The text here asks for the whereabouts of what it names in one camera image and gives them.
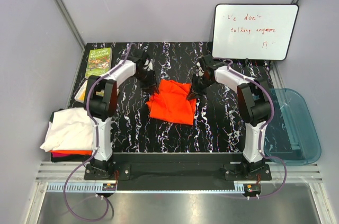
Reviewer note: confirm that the orange folded t shirt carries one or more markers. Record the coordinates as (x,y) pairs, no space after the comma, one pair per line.
(72,152)

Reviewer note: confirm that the green treehouse book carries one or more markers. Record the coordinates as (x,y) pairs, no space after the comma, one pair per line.
(99,62)

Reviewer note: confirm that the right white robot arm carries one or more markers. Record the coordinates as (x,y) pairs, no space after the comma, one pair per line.
(255,105)

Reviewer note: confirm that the grey cable duct rail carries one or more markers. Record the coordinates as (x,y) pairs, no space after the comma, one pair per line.
(91,187)

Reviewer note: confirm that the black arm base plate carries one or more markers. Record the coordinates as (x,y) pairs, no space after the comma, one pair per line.
(228,166)

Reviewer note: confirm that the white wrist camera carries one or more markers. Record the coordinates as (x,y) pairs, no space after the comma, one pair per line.
(148,65)
(199,71)

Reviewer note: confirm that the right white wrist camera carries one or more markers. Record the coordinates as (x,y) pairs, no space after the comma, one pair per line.
(199,71)

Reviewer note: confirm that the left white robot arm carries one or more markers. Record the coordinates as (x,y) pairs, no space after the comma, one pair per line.
(101,98)

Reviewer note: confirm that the yellow small book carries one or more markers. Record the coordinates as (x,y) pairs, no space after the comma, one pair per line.
(80,95)

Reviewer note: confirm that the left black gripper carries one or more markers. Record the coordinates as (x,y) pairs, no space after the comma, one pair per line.
(151,85)

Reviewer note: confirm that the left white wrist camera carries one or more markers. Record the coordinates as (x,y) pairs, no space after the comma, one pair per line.
(148,65)

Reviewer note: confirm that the white dry erase board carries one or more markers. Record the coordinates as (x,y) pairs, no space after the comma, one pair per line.
(253,31)

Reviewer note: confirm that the orange t shirt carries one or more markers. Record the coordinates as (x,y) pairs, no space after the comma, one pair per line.
(170,103)
(72,152)

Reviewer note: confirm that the white folded t shirt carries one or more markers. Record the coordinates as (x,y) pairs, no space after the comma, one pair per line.
(70,129)

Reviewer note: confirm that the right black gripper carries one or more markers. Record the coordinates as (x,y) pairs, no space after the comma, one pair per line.
(196,92)

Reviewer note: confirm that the teal plastic bin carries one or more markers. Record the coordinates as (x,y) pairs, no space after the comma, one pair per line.
(291,135)

